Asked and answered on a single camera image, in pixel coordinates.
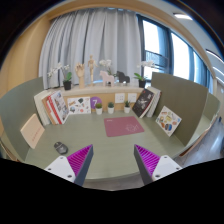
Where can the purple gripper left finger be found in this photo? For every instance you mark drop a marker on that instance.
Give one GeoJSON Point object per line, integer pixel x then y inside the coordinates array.
{"type": "Point", "coordinates": [73, 168]}

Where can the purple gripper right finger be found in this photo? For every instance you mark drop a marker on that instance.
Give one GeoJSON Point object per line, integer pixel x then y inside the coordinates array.
{"type": "Point", "coordinates": [153, 167]}

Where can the dark grey computer mouse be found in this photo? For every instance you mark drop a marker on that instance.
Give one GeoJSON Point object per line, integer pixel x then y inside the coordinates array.
{"type": "Point", "coordinates": [61, 148]}

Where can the pink mouse pad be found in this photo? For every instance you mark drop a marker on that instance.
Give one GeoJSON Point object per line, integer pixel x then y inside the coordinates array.
{"type": "Point", "coordinates": [121, 126]}

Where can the colourful sticker card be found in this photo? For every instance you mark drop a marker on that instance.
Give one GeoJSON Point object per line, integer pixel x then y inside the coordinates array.
{"type": "Point", "coordinates": [168, 120]}

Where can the beige wooden board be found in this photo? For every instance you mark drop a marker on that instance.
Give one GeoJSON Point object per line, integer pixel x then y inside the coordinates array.
{"type": "Point", "coordinates": [32, 131]}

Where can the white sticker card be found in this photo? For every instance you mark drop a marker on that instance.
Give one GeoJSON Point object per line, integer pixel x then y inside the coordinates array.
{"type": "Point", "coordinates": [79, 105]}

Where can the small potted plant left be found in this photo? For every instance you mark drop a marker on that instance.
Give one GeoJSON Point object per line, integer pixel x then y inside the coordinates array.
{"type": "Point", "coordinates": [99, 108]}

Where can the small potted plant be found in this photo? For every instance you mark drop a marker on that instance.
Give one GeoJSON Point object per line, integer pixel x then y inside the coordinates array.
{"type": "Point", "coordinates": [127, 107]}
{"type": "Point", "coordinates": [99, 108]}
{"type": "Point", "coordinates": [110, 107]}

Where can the small potted plant right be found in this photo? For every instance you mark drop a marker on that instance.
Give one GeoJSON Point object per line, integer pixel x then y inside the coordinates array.
{"type": "Point", "coordinates": [127, 107]}

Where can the red and white book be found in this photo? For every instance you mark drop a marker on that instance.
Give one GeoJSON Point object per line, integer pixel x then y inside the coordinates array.
{"type": "Point", "coordinates": [58, 106]}

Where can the black cover book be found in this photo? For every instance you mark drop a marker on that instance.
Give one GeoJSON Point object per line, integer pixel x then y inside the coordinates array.
{"type": "Point", "coordinates": [143, 103]}

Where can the purple round number sign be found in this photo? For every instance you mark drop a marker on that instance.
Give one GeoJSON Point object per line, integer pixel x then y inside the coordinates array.
{"type": "Point", "coordinates": [94, 101]}

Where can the small potted plant middle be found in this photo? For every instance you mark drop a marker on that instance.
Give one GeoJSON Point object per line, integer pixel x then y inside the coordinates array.
{"type": "Point", "coordinates": [110, 107]}

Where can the white book behind black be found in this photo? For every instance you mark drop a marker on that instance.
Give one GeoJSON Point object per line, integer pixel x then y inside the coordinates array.
{"type": "Point", "coordinates": [156, 97]}

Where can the green divider panel right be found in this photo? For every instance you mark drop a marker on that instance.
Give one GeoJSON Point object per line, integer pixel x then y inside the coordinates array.
{"type": "Point", "coordinates": [189, 100]}

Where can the green divider panel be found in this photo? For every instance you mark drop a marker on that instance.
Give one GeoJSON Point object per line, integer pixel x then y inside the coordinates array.
{"type": "Point", "coordinates": [189, 100]}
{"type": "Point", "coordinates": [16, 107]}

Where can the wooden shelf with sockets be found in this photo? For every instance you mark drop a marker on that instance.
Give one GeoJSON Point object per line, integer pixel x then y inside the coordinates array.
{"type": "Point", "coordinates": [117, 94]}

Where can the white book stack left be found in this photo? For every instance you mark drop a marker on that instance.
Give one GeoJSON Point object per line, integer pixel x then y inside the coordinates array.
{"type": "Point", "coordinates": [40, 107]}

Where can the green divider panel left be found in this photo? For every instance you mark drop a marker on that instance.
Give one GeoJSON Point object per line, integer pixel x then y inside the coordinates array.
{"type": "Point", "coordinates": [16, 107]}

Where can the white orchid black pot left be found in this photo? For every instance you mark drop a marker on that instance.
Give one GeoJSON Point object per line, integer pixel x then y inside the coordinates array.
{"type": "Point", "coordinates": [67, 75]}

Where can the white orchid black pot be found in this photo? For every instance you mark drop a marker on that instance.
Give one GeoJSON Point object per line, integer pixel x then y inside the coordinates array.
{"type": "Point", "coordinates": [141, 78]}
{"type": "Point", "coordinates": [67, 75]}

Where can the white orchid black pot right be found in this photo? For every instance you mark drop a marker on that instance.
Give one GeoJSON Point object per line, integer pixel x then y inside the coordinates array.
{"type": "Point", "coordinates": [141, 78]}

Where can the black horse figurine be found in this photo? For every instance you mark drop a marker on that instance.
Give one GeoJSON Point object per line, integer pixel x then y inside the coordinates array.
{"type": "Point", "coordinates": [122, 77]}

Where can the pink horse figurine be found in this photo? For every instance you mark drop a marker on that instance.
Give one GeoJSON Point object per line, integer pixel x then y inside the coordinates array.
{"type": "Point", "coordinates": [107, 78]}

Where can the wooden hand model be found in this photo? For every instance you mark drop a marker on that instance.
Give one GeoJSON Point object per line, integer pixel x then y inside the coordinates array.
{"type": "Point", "coordinates": [80, 72]}

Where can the wooden mannequin figure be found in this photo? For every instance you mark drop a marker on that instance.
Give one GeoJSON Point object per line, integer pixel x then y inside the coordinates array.
{"type": "Point", "coordinates": [92, 64]}

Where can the white orchid behind horse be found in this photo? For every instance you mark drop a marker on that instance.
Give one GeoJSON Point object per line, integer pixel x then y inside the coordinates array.
{"type": "Point", "coordinates": [106, 63]}

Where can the grey curtain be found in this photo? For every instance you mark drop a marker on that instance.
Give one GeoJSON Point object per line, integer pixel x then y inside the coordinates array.
{"type": "Point", "coordinates": [91, 34]}

